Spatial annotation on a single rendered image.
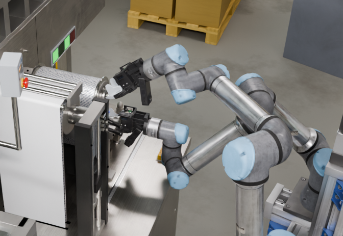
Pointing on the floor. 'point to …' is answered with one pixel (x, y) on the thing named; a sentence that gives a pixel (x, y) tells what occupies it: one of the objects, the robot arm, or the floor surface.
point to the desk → (317, 26)
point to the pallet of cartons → (186, 4)
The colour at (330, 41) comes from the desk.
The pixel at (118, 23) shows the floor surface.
